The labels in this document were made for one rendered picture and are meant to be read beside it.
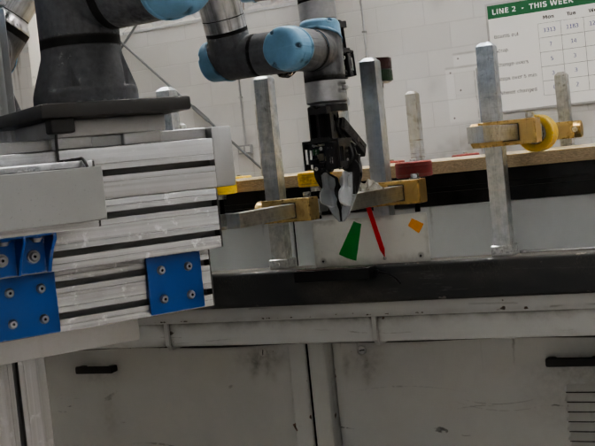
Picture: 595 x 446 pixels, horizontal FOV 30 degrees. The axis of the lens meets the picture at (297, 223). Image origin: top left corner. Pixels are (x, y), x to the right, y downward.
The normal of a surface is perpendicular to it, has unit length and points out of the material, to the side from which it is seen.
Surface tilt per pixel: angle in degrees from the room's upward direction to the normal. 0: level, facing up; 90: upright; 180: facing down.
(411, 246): 90
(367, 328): 90
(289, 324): 90
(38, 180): 90
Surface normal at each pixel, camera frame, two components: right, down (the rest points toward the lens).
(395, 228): -0.42, 0.09
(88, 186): 0.54, -0.01
